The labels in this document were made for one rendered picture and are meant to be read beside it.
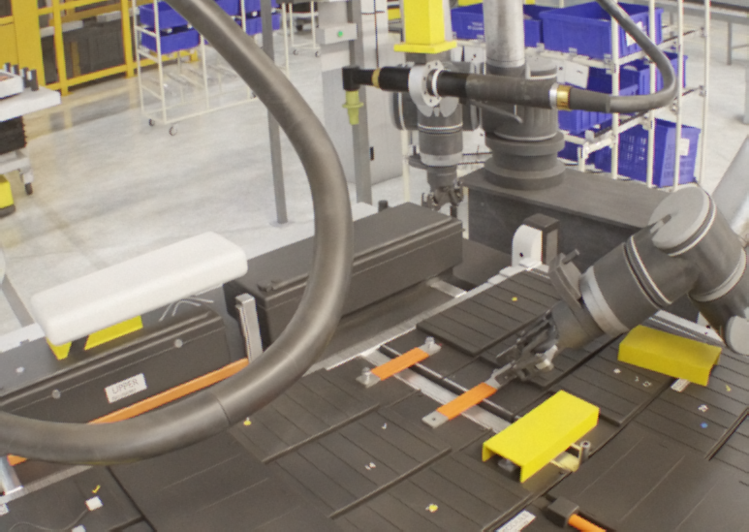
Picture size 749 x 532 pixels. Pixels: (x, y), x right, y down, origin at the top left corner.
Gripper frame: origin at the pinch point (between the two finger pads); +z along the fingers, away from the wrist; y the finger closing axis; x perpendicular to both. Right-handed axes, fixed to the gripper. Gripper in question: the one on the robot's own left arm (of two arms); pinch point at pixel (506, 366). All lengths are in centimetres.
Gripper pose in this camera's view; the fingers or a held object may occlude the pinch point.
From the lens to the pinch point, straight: 109.7
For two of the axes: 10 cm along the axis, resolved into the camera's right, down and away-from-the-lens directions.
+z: -7.1, 5.4, 4.6
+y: 2.6, -4.0, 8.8
